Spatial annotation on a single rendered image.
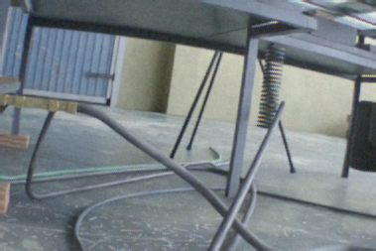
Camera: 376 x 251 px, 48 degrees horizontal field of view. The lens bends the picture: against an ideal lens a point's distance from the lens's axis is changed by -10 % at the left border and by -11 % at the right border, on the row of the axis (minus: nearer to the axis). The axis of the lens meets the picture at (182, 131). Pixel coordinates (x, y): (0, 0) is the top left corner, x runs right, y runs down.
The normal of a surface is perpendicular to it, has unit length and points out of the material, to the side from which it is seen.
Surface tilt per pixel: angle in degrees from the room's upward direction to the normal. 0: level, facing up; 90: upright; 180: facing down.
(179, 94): 90
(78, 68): 90
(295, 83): 90
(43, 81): 90
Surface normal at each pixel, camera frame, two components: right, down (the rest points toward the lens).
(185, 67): 0.27, 0.11
